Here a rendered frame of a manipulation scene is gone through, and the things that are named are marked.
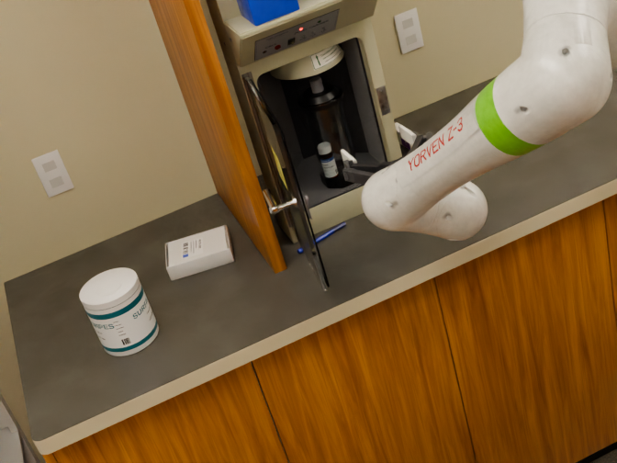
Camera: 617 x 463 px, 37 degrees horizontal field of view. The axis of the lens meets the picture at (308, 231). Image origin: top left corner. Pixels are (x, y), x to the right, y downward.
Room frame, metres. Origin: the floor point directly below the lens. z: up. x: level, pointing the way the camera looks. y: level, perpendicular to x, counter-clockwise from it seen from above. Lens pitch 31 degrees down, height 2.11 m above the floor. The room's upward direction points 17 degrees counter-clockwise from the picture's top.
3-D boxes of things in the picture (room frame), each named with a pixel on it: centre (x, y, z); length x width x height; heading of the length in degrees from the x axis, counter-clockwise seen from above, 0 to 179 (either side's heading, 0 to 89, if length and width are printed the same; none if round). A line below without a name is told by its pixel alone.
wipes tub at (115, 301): (1.73, 0.45, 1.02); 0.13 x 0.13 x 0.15
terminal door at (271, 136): (1.75, 0.02, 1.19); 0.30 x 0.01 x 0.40; 6
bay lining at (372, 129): (2.07, -0.09, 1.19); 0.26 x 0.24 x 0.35; 103
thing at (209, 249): (1.97, 0.27, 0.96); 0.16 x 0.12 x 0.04; 90
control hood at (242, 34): (1.89, -0.13, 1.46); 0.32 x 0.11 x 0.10; 103
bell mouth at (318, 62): (2.05, -0.11, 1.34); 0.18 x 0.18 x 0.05
